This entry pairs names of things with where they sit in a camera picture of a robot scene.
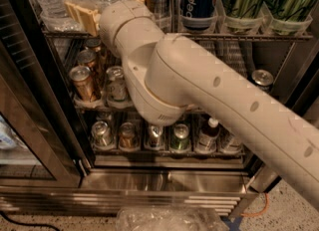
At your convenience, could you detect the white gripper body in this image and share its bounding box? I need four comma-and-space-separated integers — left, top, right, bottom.
100, 1, 164, 58

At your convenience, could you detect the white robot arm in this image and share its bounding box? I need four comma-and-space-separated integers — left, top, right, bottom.
63, 0, 319, 209

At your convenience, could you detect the gold can bottom shelf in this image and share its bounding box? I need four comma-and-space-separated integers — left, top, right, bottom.
119, 122, 138, 151

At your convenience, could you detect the silver can bottom shelf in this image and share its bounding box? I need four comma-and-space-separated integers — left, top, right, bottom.
148, 124, 163, 148

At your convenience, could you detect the stainless steel fridge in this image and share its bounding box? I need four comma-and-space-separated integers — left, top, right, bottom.
0, 0, 318, 217

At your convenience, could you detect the green can bottom shelf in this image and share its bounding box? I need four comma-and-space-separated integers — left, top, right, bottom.
170, 123, 189, 151

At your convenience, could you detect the glass fridge door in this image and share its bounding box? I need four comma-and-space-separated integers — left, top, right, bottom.
0, 0, 81, 187

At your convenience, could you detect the brown bottle white cap left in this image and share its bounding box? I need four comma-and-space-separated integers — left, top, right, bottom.
194, 117, 220, 153

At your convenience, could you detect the brown bottle white cap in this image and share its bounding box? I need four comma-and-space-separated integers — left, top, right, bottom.
219, 131, 242, 154
194, 117, 220, 153

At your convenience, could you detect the brown bottle white cap right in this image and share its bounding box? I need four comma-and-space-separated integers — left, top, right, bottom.
219, 131, 242, 154

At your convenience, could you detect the gold can back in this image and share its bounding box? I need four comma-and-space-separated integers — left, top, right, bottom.
84, 38, 107, 70

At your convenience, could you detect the gold can middle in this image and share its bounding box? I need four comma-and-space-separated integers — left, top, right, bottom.
76, 49, 103, 89

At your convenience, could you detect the blue Pepsi can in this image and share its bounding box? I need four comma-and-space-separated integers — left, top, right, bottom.
180, 0, 214, 30

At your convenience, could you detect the white green soda can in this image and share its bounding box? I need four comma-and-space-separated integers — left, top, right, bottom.
106, 66, 128, 102

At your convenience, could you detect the gold can front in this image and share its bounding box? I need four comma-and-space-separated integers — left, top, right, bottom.
69, 66, 101, 103

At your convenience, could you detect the green silver can bottom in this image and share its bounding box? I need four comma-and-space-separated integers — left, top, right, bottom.
91, 120, 113, 147

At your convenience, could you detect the dark blue soda can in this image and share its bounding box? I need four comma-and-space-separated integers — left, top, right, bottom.
251, 70, 274, 93

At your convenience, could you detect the clear plastic bag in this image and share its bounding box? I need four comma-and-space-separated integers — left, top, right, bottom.
116, 207, 229, 231

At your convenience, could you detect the top wire shelf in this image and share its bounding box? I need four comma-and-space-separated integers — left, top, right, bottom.
43, 30, 314, 42

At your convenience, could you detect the wire shelf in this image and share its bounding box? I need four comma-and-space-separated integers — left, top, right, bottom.
43, 30, 314, 42
75, 105, 205, 114

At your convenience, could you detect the middle wire shelf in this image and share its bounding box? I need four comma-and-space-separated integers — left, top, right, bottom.
75, 105, 205, 114

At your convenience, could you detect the black cable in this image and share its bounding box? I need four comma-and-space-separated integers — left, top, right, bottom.
0, 211, 61, 231

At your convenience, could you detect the orange cable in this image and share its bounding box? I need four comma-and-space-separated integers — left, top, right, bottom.
240, 192, 269, 219

